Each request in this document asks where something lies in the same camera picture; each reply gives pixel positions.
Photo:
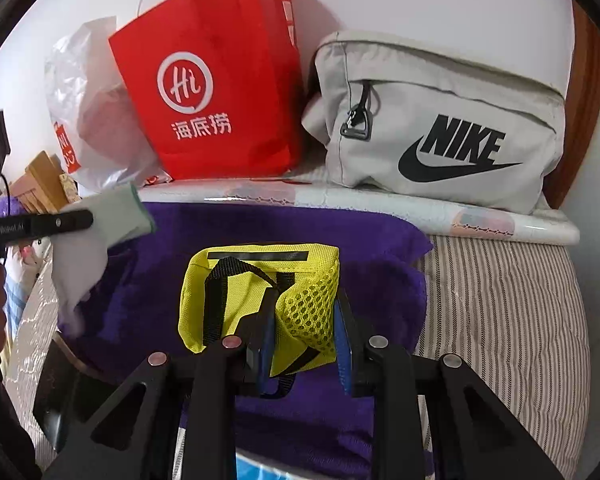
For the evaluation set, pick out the purple plush toy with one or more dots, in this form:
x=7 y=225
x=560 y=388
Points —
x=5 y=207

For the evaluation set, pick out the small patterned box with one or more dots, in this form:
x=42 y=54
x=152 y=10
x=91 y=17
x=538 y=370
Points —
x=71 y=189

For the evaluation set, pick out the grey fabric bag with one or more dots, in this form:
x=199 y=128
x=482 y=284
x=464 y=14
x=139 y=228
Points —
x=430 y=95

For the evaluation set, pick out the yellow mesh pouch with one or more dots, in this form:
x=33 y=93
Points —
x=192 y=300

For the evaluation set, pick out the white plush toy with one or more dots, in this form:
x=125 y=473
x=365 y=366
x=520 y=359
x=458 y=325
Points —
x=30 y=255

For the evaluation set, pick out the red paper bag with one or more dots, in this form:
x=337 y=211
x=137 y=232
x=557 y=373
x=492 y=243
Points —
x=240 y=60

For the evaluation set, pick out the purple towel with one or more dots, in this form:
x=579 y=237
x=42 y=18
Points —
x=330 y=240

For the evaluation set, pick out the light wooden headboard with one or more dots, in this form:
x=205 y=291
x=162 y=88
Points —
x=45 y=175

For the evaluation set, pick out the colourful patterned quilt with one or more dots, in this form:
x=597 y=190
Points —
x=15 y=295

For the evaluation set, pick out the white paper roll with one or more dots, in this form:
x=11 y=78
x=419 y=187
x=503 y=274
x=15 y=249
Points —
x=530 y=230

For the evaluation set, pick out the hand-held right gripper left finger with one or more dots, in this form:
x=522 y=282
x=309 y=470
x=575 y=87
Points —
x=266 y=355

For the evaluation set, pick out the white plastic bag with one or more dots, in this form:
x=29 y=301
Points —
x=80 y=85

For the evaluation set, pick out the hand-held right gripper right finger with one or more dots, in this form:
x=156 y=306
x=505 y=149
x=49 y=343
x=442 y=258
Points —
x=342 y=355

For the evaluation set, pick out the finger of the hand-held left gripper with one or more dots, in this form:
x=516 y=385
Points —
x=65 y=221

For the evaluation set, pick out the dark wooden bed board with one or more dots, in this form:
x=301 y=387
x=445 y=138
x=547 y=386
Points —
x=585 y=110

